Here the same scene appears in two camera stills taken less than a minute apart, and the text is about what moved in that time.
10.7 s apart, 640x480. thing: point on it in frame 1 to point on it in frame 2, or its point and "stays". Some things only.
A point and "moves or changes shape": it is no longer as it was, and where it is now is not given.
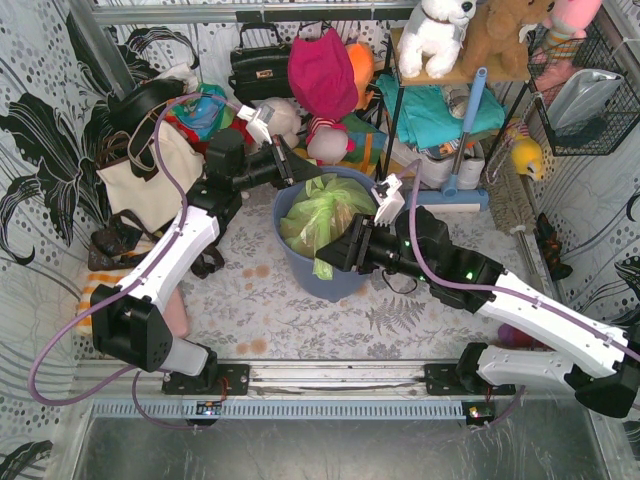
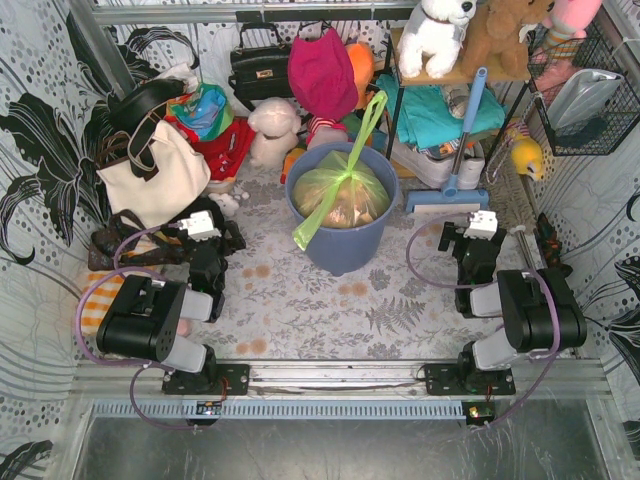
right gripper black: x=360 y=245 to x=473 y=242
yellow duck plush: x=527 y=157 stays
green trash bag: x=311 y=223 moves or changes shape
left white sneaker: x=432 y=171 stays
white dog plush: x=434 y=37 stays
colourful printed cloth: x=208 y=109 stays
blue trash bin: x=343 y=283 to x=346 y=250
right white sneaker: x=473 y=163 stays
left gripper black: x=283 y=163 to x=220 y=240
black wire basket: x=587 y=100 stays
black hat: x=126 y=109 stays
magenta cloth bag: x=322 y=75 stays
